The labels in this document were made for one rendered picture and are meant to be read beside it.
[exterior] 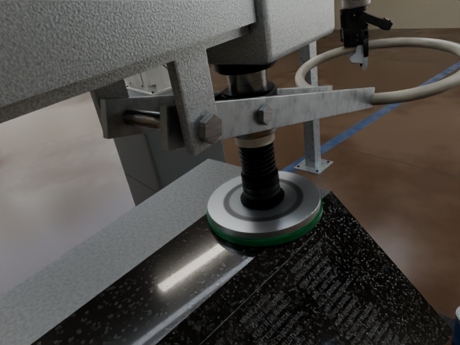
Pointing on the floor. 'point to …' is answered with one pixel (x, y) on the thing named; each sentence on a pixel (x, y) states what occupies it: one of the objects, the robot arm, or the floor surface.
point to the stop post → (313, 132)
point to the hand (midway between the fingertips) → (364, 64)
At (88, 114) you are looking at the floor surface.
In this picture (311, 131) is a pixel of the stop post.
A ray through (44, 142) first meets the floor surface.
